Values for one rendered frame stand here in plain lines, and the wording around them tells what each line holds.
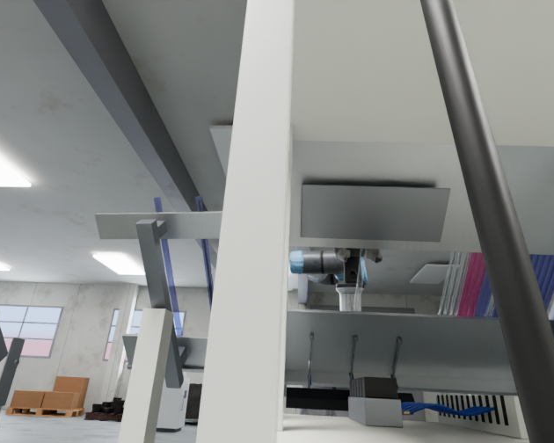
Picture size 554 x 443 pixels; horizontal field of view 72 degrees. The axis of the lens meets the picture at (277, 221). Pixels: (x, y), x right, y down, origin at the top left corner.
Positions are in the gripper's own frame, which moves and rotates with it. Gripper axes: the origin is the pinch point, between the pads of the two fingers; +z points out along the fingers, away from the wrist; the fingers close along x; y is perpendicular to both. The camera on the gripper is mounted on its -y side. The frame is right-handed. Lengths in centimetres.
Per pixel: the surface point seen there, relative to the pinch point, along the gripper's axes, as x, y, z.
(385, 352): 8.3, -24.8, -4.1
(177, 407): -196, -374, -470
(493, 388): 35.8, -32.8, -2.9
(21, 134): -308, 46, -310
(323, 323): -8.3, -17.1, -2.1
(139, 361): -51, -24, 8
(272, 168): -18, 22, 70
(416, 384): 16.4, -32.8, -3.1
